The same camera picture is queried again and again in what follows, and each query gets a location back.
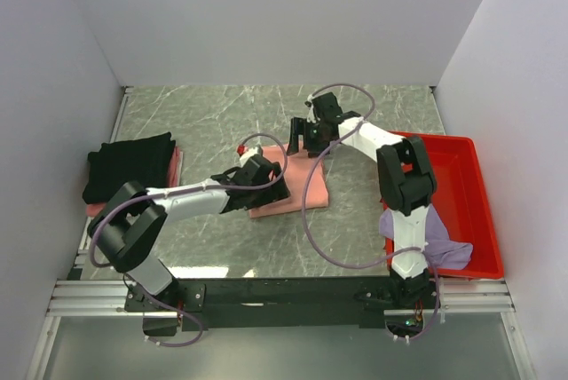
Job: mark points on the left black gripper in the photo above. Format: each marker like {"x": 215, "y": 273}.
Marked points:
{"x": 273, "y": 193}

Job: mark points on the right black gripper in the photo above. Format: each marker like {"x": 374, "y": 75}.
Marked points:
{"x": 300, "y": 127}

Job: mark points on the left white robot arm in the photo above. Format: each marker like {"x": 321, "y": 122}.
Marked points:
{"x": 126, "y": 230}

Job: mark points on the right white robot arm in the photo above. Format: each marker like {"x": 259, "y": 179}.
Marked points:
{"x": 406, "y": 178}

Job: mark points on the folded black t shirt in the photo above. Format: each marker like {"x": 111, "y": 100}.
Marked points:
{"x": 146, "y": 161}

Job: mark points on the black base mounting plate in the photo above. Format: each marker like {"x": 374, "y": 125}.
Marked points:
{"x": 204, "y": 304}

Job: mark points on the folded pink t shirt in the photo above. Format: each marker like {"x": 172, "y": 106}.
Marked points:
{"x": 173, "y": 179}

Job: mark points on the red plastic bin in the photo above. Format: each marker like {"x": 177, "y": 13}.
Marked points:
{"x": 462, "y": 205}

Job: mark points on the lavender t shirt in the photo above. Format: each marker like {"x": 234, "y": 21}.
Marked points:
{"x": 439, "y": 242}

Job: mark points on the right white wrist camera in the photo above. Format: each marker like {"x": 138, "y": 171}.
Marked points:
{"x": 311, "y": 117}

